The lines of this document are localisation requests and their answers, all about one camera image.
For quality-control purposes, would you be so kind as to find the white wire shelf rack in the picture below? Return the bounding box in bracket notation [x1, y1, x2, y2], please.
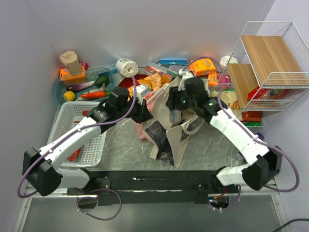
[220, 21, 309, 133]

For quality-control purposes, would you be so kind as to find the red snack packet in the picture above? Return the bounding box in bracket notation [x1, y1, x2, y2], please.
[241, 111, 261, 122]

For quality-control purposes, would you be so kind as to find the red toothpaste box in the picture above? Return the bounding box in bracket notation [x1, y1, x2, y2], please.
[144, 65, 173, 78]

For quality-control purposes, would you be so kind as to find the croissant bread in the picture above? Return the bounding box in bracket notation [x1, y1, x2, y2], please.
[138, 73, 170, 91]

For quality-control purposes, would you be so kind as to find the purple box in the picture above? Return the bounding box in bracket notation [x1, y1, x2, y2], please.
[255, 132, 265, 141]

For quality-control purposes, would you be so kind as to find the cassava chips bag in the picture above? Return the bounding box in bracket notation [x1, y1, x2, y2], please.
[220, 90, 242, 121]

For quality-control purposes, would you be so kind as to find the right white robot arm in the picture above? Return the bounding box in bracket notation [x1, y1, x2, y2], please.
[166, 77, 282, 191]

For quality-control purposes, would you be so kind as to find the orange snack box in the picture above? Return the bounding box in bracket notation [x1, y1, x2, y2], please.
[189, 58, 216, 76]

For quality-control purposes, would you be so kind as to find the brown toilet paper roll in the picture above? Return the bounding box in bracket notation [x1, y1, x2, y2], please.
[60, 51, 83, 73]

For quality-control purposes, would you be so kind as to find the yellow lemon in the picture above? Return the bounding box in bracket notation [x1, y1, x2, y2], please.
[63, 91, 76, 102]

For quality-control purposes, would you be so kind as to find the orange box under roll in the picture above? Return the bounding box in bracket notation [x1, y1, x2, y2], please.
[59, 65, 87, 85]

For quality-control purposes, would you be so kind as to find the blue flat box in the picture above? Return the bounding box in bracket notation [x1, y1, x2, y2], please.
[159, 58, 188, 65]

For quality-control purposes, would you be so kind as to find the toy carrot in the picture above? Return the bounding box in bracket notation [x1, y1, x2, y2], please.
[81, 91, 106, 99]

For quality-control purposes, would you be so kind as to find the green snack packet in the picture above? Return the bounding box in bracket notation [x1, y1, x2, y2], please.
[243, 121, 262, 127]

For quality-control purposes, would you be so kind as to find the white paper cup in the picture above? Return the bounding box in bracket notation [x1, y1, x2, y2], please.
[217, 56, 238, 73]

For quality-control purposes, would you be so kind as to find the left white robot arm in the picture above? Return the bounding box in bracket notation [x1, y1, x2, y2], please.
[22, 85, 153, 196]

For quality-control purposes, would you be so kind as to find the teal plastic tray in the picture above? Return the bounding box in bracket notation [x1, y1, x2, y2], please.
[53, 68, 118, 106]

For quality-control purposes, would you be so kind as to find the white perforated plastic basket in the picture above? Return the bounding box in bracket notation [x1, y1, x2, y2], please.
[47, 101, 106, 168]

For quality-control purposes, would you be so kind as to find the red candy bag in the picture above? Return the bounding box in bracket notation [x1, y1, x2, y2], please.
[247, 87, 289, 101]

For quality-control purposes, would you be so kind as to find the beige canvas tote bag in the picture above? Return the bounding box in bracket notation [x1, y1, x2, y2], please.
[142, 78, 204, 168]

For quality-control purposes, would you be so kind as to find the white toilet paper roll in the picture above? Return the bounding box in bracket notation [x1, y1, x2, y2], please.
[116, 58, 139, 78]

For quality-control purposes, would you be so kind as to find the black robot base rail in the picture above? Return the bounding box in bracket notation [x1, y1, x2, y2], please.
[67, 170, 239, 206]

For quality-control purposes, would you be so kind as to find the red toy lobster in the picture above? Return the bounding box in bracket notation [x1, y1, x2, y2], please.
[67, 110, 89, 162]

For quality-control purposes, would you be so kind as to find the pink plastic grocery bag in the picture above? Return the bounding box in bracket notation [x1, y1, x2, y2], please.
[135, 90, 160, 141]

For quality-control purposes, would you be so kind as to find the red round plate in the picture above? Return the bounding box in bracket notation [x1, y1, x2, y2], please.
[117, 74, 150, 89]

